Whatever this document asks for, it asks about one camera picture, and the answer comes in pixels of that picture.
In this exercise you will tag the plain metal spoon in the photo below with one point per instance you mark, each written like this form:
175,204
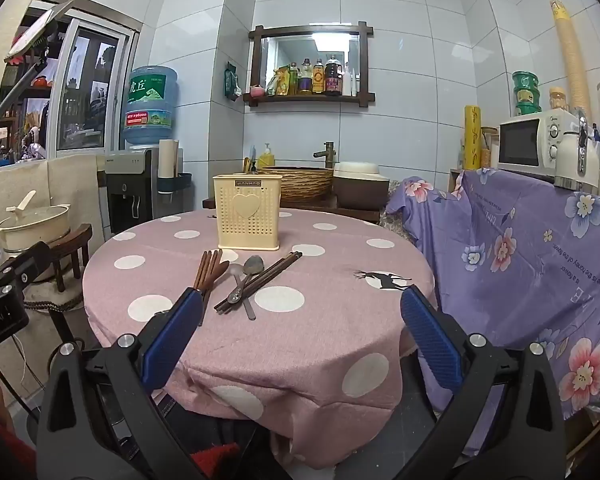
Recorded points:
236,271

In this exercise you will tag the amber oil bottle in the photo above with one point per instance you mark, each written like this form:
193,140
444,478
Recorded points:
319,79

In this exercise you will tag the green hanging packet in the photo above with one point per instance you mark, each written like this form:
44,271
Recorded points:
230,82

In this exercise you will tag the wooden storage box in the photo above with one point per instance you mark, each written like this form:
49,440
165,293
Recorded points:
455,180

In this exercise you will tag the cream paper cup tube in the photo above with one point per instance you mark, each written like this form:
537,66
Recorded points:
168,160

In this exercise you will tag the grey patterned cloth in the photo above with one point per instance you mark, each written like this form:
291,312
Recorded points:
396,210

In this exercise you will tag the white thermos kettle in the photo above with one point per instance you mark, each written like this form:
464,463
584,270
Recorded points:
572,160

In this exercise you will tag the purple floral cloth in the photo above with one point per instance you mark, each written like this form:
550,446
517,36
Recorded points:
505,285

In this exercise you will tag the dark teal cup holder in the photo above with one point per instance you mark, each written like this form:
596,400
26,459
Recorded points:
177,182

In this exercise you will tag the person's left forearm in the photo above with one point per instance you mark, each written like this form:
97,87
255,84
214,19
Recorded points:
2,435

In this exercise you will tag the cream cooking pot with lid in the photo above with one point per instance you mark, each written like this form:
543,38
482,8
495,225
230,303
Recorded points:
35,230

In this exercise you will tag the tall yellow paper cup stack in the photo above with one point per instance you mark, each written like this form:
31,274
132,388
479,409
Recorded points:
572,60

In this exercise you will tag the white framed window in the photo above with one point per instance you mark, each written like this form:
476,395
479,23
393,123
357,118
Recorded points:
80,85

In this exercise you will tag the white microwave oven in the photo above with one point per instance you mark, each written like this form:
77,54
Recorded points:
520,142

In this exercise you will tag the glass jar with wooden lid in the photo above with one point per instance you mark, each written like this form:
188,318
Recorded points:
489,147

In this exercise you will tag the amber food jar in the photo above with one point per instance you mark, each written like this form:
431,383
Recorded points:
558,99

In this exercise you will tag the white squeeze bottle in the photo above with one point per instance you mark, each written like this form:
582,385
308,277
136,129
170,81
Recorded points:
350,82

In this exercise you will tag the smartphone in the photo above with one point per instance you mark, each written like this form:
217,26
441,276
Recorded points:
37,30

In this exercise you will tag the small pink bowl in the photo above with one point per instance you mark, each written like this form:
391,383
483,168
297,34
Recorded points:
256,91

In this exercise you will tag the green instant noodle cup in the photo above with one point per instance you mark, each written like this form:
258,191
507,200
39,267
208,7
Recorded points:
526,109
526,95
525,80

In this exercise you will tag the blue water cooler bottle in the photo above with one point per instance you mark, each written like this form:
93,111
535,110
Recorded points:
150,105

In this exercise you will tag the wooden framed mirror shelf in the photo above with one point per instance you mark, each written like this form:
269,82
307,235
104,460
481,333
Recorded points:
285,50

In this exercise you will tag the beige fringed cloth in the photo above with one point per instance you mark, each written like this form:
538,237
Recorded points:
50,297

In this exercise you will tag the green glass bottle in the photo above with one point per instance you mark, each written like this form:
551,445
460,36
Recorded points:
293,79

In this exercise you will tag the woven basket sink basin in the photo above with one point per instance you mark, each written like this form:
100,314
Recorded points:
302,185

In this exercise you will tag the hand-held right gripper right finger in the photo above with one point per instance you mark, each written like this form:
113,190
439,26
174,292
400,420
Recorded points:
430,332

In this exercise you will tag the dark wooden stool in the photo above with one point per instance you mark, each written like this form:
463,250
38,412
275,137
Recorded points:
77,240

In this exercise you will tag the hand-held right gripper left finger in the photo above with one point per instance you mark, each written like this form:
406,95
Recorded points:
176,327

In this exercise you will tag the dark soy sauce bottle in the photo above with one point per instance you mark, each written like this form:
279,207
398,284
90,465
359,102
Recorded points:
333,77

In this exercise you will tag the person's red garment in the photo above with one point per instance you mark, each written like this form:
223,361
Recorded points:
212,462

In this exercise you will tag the grey water dispenser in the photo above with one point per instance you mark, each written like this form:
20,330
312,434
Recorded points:
130,190

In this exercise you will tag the pink polka dot tablecloth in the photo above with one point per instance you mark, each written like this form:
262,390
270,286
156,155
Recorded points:
305,345

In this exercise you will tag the yellow bottle with purple label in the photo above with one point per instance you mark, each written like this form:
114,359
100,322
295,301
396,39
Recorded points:
306,77

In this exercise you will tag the bronze faucet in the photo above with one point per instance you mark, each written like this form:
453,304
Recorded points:
327,152

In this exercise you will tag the yellow wrapped roll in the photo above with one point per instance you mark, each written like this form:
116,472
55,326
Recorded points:
472,135

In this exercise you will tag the cream plastic utensil holder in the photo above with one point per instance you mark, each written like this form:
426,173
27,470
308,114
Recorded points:
247,230

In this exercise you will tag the yellow soap pump bottle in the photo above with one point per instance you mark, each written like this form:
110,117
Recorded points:
266,157

